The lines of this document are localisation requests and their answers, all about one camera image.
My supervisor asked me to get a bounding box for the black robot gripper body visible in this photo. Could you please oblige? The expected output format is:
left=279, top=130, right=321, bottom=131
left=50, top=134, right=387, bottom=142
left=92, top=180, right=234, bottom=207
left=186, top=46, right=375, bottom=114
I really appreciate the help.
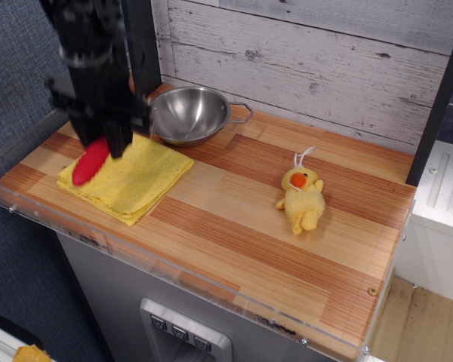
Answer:
left=47, top=48, right=151, bottom=133

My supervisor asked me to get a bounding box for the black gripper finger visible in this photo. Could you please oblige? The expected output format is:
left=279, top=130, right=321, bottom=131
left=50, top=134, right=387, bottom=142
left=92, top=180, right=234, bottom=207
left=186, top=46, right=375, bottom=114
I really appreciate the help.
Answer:
left=103, top=119, right=133, bottom=158
left=68, top=111, right=103, bottom=148

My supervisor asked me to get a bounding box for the fork with red handle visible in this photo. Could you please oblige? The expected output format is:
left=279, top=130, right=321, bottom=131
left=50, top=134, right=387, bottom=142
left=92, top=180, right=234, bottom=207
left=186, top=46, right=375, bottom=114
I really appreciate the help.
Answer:
left=72, top=137, right=109, bottom=186

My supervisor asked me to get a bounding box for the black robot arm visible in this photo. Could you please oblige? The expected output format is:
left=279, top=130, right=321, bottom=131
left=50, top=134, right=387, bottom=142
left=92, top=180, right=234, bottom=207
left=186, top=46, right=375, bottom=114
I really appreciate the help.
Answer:
left=41, top=1, right=149, bottom=158

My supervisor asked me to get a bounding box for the folded yellow cloth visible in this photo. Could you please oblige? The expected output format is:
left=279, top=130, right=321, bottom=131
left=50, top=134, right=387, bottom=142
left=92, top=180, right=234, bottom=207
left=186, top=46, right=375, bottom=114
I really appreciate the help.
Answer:
left=57, top=134, right=193, bottom=226

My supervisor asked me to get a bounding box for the clear acrylic table guard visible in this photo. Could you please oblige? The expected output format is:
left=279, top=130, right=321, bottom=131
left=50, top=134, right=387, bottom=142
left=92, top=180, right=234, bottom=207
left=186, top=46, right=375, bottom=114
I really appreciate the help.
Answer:
left=0, top=112, right=415, bottom=361

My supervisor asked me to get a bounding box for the grey toy fridge cabinet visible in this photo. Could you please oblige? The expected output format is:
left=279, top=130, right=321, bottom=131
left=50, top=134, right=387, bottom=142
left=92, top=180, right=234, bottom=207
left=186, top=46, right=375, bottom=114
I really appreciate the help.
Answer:
left=58, top=234, right=328, bottom=361

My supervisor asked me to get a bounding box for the yellow plush duck toy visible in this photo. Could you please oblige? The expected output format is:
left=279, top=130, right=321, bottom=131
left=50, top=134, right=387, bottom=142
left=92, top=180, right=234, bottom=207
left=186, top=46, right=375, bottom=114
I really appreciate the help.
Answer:
left=276, top=146, right=326, bottom=235

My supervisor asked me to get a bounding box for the silver dispenser button panel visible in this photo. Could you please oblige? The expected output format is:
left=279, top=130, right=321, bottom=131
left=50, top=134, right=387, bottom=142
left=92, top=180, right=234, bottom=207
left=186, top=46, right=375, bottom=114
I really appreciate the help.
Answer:
left=140, top=298, right=233, bottom=361

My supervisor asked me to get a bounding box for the yellow and black object corner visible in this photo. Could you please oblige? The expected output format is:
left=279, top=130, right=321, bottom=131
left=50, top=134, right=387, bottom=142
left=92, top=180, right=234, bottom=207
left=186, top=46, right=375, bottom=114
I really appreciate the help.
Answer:
left=0, top=316, right=53, bottom=362

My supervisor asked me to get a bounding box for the white side shelf unit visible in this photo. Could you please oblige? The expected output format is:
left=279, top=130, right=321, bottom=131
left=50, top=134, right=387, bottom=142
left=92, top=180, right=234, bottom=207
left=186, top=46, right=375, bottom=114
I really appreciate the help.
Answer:
left=394, top=141, right=453, bottom=300

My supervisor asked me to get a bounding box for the stainless steel bowl with handles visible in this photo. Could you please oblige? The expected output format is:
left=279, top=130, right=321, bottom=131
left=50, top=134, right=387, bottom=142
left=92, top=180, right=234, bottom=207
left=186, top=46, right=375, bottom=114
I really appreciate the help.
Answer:
left=149, top=86, right=254, bottom=147

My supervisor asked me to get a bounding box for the black vertical post left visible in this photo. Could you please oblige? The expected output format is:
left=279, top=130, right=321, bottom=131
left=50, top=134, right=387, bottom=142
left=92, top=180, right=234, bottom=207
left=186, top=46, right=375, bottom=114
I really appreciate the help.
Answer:
left=122, top=0, right=162, bottom=97

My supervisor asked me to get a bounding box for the black vertical post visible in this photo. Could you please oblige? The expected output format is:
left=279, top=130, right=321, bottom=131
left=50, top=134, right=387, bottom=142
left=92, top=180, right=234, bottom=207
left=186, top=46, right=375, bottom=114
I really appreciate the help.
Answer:
left=122, top=0, right=162, bottom=97
left=405, top=48, right=453, bottom=186

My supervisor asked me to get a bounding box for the black vertical post right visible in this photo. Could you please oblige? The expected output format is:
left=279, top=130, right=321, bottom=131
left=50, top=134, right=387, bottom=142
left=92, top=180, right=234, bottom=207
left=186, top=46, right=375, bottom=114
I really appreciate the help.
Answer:
left=405, top=48, right=453, bottom=186

